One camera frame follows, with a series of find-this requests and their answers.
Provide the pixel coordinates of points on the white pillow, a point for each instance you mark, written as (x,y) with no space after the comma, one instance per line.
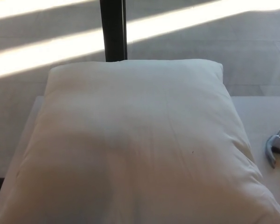
(135,144)

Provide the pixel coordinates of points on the black vertical post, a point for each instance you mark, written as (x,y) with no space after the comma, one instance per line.
(113,28)

